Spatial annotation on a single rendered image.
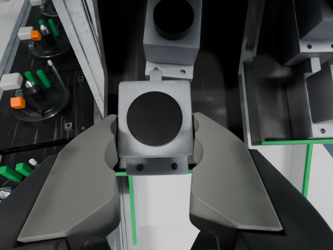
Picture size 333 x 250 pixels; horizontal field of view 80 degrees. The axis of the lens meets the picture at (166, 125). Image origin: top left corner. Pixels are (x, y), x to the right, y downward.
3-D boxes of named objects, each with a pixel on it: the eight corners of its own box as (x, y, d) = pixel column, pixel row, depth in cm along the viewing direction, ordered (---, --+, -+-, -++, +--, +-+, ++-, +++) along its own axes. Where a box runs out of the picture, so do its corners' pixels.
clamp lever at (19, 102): (40, 115, 47) (20, 105, 40) (31, 116, 47) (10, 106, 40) (39, 101, 48) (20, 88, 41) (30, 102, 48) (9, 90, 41)
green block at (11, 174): (22, 181, 39) (5, 171, 35) (15, 182, 39) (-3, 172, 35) (23, 175, 40) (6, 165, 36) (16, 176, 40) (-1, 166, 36)
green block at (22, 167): (36, 178, 40) (22, 168, 35) (30, 179, 39) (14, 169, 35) (37, 172, 40) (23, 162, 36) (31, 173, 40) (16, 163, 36)
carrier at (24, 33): (93, 72, 63) (79, 34, 53) (11, 83, 60) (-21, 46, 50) (92, 30, 76) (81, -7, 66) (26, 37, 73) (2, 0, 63)
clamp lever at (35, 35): (51, 52, 61) (38, 36, 54) (44, 53, 61) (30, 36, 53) (50, 42, 62) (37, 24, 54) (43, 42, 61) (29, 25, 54)
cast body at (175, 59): (189, 90, 21) (201, 57, 14) (146, 87, 21) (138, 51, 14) (193, 18, 22) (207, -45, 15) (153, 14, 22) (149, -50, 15)
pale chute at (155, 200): (210, 222, 35) (217, 241, 31) (136, 225, 35) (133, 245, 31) (213, 56, 30) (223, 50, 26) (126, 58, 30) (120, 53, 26)
